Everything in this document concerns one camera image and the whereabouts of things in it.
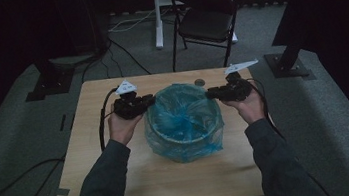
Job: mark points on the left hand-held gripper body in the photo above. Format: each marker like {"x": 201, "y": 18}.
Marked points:
{"x": 128, "y": 107}

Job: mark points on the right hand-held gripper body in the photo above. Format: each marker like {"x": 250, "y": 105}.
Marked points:
{"x": 238, "y": 90}

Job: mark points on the blue plastic bag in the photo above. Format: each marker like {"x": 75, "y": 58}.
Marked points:
{"x": 183, "y": 120}

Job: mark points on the green plastic bin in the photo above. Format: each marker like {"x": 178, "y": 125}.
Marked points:
{"x": 167, "y": 139}

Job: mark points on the person's right hand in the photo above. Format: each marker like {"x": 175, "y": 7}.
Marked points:
{"x": 249, "y": 110}

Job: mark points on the person's left hand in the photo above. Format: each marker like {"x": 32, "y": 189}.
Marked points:
{"x": 122, "y": 129}

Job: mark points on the black stand base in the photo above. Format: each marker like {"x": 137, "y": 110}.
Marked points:
{"x": 288, "y": 67}
{"x": 51, "y": 83}

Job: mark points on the black tape strip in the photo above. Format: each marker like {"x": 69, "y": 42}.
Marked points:
{"x": 62, "y": 122}

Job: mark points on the black folding chair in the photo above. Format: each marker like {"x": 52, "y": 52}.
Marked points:
{"x": 205, "y": 23}

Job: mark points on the grey tape piece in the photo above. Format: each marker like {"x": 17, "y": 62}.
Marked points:
{"x": 62, "y": 192}

